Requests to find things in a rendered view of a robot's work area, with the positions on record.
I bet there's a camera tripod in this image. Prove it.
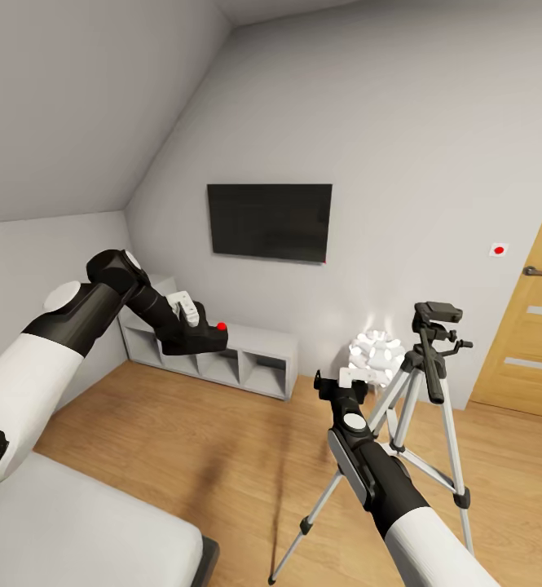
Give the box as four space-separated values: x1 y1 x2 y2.
268 301 474 585

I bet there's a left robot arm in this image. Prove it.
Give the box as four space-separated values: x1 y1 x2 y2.
0 249 199 483

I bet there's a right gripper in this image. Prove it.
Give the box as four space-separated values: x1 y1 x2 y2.
314 375 367 408

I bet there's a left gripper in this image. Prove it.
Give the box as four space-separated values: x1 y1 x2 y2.
134 292 189 346

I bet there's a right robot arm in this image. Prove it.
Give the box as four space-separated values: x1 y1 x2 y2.
314 367 501 587

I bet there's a digital camera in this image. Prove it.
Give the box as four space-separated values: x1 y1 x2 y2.
161 301 228 355

